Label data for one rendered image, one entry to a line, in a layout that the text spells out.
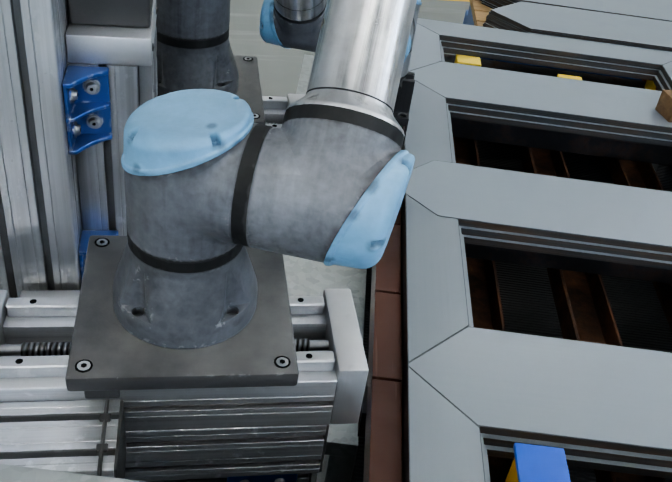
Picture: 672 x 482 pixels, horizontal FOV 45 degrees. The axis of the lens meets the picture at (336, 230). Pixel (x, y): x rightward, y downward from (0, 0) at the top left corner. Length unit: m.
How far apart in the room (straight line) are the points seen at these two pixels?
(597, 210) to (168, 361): 0.92
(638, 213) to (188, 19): 0.86
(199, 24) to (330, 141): 0.52
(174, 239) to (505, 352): 0.56
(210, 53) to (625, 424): 0.76
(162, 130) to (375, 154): 0.19
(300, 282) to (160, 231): 0.73
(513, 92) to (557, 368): 0.84
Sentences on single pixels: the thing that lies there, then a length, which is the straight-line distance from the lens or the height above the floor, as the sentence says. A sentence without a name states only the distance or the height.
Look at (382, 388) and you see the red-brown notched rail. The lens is 1.10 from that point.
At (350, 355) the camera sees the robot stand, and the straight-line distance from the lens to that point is 0.90.
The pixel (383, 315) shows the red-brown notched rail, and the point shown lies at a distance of 1.21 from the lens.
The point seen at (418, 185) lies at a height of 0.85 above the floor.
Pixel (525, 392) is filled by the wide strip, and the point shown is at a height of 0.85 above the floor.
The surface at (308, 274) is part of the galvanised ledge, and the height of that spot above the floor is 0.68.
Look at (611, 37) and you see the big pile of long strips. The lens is 2.30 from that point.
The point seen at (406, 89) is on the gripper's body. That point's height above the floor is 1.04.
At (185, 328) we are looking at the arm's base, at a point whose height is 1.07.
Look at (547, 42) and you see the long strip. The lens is 2.16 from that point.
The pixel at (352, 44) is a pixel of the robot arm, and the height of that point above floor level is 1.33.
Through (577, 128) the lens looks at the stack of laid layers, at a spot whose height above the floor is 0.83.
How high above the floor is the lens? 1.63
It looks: 37 degrees down
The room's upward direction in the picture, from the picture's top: 8 degrees clockwise
